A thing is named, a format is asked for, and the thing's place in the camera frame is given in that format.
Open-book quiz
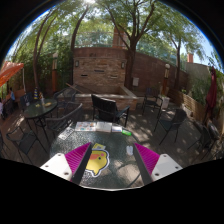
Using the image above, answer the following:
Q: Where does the closed red patio umbrella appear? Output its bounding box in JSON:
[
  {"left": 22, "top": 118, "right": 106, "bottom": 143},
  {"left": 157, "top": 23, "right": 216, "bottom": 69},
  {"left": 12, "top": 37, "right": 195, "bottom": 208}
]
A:
[{"left": 204, "top": 67, "right": 217, "bottom": 122}]

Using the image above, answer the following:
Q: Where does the open picture book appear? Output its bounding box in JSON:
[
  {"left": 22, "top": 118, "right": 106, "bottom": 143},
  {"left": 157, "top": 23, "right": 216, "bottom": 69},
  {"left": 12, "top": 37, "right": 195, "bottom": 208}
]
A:
[{"left": 75, "top": 122, "right": 112, "bottom": 132}]

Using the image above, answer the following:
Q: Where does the small white mouse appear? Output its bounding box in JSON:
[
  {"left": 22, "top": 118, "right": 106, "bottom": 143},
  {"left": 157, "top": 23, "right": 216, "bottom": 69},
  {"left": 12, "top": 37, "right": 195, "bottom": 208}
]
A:
[{"left": 126, "top": 146, "right": 133, "bottom": 156}]

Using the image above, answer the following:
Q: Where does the round glass side table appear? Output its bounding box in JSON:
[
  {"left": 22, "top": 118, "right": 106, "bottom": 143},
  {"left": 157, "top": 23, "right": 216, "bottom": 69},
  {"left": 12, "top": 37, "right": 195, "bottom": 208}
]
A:
[{"left": 24, "top": 99, "right": 58, "bottom": 127}]

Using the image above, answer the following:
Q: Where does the white remote keypad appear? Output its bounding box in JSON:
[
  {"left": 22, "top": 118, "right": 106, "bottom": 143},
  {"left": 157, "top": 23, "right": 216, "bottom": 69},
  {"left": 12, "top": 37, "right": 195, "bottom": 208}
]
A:
[{"left": 58, "top": 127, "right": 74, "bottom": 140}]

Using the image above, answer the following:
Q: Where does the yellow duck mouse pad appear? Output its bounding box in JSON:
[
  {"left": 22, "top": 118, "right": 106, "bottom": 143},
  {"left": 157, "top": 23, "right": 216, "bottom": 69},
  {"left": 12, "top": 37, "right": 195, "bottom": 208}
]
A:
[{"left": 86, "top": 150, "right": 109, "bottom": 177}]

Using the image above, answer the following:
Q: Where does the orange patio umbrella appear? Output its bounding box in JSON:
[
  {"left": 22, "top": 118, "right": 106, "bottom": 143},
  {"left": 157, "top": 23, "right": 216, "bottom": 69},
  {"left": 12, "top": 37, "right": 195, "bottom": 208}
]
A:
[{"left": 0, "top": 61, "right": 24, "bottom": 87}]

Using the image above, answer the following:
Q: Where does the brick planter fountain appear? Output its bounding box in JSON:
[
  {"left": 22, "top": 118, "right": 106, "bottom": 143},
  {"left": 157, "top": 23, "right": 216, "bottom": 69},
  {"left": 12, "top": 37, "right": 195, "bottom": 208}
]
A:
[{"left": 65, "top": 46, "right": 138, "bottom": 111}]

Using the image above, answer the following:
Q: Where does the black wicker patio chair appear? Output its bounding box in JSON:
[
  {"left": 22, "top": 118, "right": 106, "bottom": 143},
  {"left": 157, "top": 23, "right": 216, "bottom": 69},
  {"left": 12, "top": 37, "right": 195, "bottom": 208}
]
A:
[{"left": 91, "top": 94, "right": 130, "bottom": 124}]

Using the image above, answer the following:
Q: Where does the green marker pen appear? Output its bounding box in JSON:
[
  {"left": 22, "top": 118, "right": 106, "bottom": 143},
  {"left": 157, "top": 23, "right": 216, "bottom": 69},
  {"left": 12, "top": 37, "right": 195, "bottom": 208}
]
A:
[{"left": 122, "top": 130, "right": 132, "bottom": 136}]

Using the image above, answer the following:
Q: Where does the black metal chair right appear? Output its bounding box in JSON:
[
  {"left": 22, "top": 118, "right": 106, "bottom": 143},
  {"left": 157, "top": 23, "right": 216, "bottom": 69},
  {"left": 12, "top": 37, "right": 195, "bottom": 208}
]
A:
[{"left": 156, "top": 108, "right": 187, "bottom": 144}]

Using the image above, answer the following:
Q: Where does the black metal chair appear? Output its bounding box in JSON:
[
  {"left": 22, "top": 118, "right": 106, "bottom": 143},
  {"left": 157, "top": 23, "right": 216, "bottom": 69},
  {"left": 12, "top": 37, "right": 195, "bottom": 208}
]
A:
[
  {"left": 6, "top": 126, "right": 46, "bottom": 163},
  {"left": 142, "top": 87, "right": 163, "bottom": 116},
  {"left": 156, "top": 108, "right": 187, "bottom": 144}
]

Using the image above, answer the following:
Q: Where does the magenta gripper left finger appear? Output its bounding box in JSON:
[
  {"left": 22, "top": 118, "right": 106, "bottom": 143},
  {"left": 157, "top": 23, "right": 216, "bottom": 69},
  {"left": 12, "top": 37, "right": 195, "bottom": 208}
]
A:
[{"left": 41, "top": 143, "right": 92, "bottom": 185}]

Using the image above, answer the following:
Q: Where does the black metal chair far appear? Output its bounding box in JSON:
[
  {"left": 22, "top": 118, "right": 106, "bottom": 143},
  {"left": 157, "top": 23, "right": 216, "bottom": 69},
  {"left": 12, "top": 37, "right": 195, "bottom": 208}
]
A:
[{"left": 142, "top": 87, "right": 163, "bottom": 116}]

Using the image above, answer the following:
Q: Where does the black metal chair left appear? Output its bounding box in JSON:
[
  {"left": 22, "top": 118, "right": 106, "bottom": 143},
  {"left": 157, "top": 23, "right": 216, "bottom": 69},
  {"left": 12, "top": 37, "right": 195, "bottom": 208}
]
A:
[{"left": 6, "top": 126, "right": 46, "bottom": 163}]

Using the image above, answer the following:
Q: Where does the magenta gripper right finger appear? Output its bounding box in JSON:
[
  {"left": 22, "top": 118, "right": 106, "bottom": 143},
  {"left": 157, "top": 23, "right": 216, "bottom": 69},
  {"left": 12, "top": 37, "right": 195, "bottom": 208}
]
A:
[{"left": 133, "top": 143, "right": 182, "bottom": 185}]

